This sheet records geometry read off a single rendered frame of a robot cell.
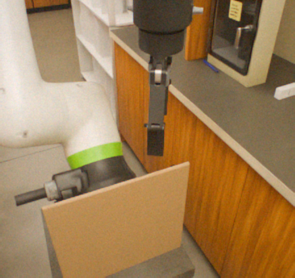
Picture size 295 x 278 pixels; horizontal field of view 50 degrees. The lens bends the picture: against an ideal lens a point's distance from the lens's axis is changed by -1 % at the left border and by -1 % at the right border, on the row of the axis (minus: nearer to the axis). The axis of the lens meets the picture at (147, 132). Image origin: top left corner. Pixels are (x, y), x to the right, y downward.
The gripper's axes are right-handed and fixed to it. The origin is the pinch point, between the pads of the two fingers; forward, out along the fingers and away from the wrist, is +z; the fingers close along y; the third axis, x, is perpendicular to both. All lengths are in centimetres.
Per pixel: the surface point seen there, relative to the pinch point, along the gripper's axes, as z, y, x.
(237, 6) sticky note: 0, 93, -28
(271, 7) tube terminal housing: -2, 84, -39
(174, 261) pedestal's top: 33.6, -7.9, -5.4
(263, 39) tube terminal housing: 10, 83, -39
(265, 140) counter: 33, 42, -37
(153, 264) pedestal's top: 33.6, -9.2, -0.5
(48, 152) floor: 128, 134, 94
